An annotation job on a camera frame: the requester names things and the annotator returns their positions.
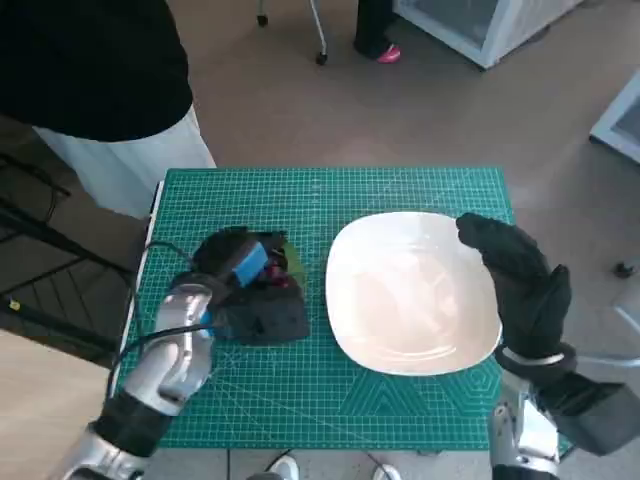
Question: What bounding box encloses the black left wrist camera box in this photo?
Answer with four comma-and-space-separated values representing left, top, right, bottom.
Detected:
214, 274, 311, 347

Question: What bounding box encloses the white square plate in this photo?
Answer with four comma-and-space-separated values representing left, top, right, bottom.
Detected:
325, 210, 503, 378

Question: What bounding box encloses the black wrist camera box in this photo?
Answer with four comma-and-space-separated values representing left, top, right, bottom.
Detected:
214, 274, 311, 347
532, 370, 629, 457

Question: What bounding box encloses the person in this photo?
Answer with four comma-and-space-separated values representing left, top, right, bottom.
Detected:
352, 0, 403, 65
0, 0, 218, 220

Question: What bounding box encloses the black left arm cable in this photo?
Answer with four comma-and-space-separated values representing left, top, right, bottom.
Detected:
103, 241, 221, 402

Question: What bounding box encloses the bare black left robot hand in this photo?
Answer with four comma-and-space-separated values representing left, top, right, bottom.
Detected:
192, 225, 291, 291

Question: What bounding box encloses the purple toy grape bunch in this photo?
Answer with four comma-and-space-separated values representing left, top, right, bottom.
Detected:
261, 239, 308, 292

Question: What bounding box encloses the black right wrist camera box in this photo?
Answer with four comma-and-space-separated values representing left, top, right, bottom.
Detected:
532, 370, 629, 457

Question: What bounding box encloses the white glass-door cabinet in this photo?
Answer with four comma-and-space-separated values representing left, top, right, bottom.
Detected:
588, 67, 640, 165
392, 0, 586, 71

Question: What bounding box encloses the grey chair with caster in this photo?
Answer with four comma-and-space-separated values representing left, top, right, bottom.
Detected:
574, 259, 640, 362

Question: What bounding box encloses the black metal rack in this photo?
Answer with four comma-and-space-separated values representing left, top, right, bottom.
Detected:
0, 149, 144, 354

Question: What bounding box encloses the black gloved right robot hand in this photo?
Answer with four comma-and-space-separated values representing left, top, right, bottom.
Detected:
455, 212, 573, 359

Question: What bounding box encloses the green cutting mat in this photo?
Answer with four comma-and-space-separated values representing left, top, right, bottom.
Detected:
117, 167, 517, 450

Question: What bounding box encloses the white wheeled frame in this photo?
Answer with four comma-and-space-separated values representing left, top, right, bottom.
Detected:
255, 0, 331, 67

